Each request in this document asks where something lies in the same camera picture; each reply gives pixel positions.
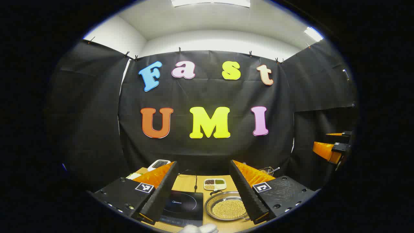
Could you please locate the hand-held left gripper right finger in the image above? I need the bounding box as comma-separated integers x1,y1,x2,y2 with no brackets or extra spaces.
229,160,316,225

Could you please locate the black induction cooktop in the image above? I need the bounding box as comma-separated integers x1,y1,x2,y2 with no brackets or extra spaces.
160,190,204,227

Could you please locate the stainless steel pot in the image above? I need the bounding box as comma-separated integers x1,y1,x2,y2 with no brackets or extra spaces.
204,190,251,222

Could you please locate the pile of soybeans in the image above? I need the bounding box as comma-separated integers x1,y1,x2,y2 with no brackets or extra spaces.
212,199,248,219

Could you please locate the white toaster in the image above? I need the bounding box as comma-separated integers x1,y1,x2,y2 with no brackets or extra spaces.
148,159,171,172

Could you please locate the black power cable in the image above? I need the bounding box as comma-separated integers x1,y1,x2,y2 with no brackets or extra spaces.
178,170,198,192

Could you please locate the white divided dish with beans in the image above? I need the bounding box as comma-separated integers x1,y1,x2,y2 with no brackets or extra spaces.
203,178,227,191

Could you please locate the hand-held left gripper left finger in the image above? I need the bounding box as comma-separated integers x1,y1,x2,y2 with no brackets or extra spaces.
92,161,179,225

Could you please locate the ceiling light panel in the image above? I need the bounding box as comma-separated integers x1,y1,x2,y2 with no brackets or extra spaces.
304,27,323,42

